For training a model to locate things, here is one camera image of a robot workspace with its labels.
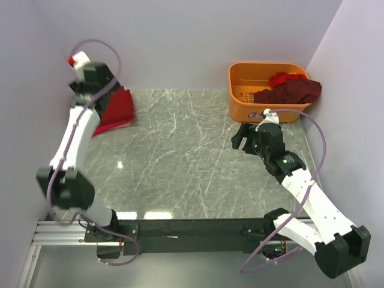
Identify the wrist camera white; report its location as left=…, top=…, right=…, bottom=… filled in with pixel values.
left=260, top=109, right=280, bottom=125
left=67, top=51, right=90, bottom=80

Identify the red t shirt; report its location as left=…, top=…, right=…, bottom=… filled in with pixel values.
left=98, top=86, right=134, bottom=129

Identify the folded pink t shirt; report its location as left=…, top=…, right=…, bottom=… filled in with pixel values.
left=92, top=119, right=133, bottom=136

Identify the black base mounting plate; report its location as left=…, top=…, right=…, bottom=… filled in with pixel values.
left=83, top=218, right=298, bottom=259

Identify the orange plastic basket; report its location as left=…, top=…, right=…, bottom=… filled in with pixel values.
left=228, top=62, right=309, bottom=122

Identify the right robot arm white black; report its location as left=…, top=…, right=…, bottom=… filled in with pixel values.
left=231, top=122, right=371, bottom=279

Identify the aluminium rail frame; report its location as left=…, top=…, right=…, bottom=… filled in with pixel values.
left=31, top=218, right=350, bottom=244

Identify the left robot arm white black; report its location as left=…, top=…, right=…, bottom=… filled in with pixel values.
left=36, top=61, right=120, bottom=241

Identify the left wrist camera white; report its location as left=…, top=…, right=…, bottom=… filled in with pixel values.
left=67, top=51, right=90, bottom=80

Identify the bright red cloth in basket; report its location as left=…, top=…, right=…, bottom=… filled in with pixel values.
left=268, top=72, right=307, bottom=88

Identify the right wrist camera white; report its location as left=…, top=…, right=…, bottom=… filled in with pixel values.
left=260, top=109, right=280, bottom=125

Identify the dark maroon t shirt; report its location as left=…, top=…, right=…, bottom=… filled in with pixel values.
left=254, top=77, right=322, bottom=104

